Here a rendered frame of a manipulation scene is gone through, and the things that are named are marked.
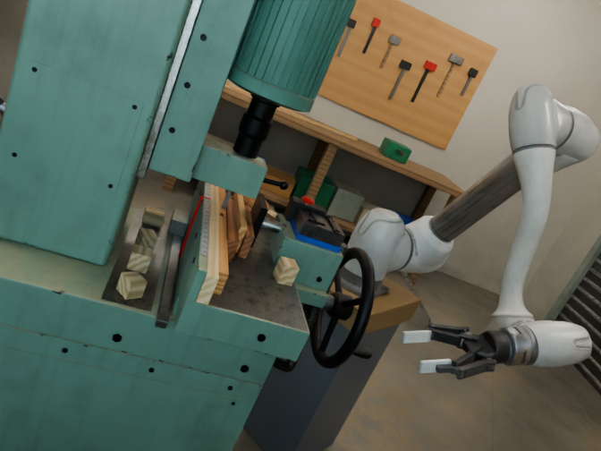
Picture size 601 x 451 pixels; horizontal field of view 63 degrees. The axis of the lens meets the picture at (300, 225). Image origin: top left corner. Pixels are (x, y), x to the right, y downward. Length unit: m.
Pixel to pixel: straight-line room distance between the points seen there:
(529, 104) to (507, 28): 3.23
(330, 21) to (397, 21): 3.39
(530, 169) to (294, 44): 0.71
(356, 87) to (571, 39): 1.79
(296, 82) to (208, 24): 0.17
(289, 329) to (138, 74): 0.48
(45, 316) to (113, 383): 0.17
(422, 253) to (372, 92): 2.72
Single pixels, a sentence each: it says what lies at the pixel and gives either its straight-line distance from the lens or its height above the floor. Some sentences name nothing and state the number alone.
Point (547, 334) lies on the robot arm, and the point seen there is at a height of 0.96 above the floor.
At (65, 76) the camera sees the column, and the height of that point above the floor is 1.11.
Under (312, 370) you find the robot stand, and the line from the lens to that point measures 1.70.
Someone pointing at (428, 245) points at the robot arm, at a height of 0.90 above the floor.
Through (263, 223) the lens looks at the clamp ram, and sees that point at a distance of 1.03.
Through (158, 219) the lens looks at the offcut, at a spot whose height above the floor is 0.82.
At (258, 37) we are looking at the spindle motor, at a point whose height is 1.29.
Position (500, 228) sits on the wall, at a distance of 4.94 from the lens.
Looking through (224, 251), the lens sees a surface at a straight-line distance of 0.87.
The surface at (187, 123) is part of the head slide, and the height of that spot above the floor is 1.10.
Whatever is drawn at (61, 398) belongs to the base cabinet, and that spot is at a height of 0.59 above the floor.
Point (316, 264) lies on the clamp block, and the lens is 1.03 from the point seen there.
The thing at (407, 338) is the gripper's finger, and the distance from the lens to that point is 1.21.
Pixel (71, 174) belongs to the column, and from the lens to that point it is 0.93.
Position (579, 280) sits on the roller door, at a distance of 4.75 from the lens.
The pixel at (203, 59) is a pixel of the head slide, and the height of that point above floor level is 1.22.
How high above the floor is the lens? 1.29
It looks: 18 degrees down
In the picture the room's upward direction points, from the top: 24 degrees clockwise
